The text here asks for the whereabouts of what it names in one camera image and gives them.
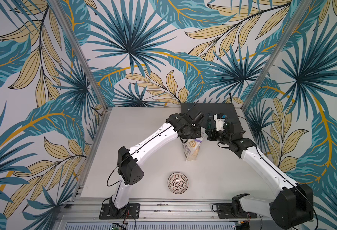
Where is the oatmeal bag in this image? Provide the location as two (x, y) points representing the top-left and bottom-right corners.
(183, 138), (204, 161)

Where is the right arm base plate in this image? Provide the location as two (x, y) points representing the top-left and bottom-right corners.
(211, 203), (257, 219)

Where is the aluminium frame post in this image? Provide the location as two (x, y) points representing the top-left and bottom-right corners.
(48, 0), (109, 111)
(241, 1), (312, 112)

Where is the grey network switch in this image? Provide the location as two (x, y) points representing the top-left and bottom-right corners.
(181, 103), (245, 135)

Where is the left aluminium frame post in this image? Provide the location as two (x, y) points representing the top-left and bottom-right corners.
(48, 0), (109, 111)

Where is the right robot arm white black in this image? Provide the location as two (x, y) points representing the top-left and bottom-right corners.
(205, 121), (316, 230)

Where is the patterned breakfast bowl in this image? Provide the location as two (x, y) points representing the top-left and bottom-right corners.
(168, 172), (189, 194)

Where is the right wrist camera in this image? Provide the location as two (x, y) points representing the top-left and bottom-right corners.
(213, 113), (226, 131)

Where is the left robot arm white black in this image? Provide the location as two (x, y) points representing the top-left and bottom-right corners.
(110, 112), (205, 210)

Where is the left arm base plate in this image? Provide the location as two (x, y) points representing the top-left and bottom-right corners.
(98, 203), (140, 220)

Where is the right aluminium frame post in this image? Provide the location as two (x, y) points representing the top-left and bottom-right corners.
(241, 1), (312, 112)

